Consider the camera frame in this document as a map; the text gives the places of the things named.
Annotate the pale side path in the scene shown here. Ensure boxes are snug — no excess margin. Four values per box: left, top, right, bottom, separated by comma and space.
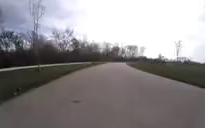
0, 61, 94, 75

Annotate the grass field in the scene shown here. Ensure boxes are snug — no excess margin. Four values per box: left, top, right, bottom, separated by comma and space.
127, 62, 205, 92

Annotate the row of bare trees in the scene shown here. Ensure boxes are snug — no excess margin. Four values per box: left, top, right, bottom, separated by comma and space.
0, 28, 148, 70

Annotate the thin bare tree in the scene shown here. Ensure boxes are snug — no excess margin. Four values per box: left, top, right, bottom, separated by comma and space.
28, 0, 47, 72

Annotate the grey concrete path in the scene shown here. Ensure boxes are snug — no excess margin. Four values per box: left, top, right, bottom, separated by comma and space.
0, 61, 205, 128

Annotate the small bare tree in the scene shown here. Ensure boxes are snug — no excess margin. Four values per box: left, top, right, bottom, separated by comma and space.
173, 39, 184, 62

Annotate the grass strip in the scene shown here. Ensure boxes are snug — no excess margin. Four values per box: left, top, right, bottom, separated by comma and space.
0, 62, 104, 108

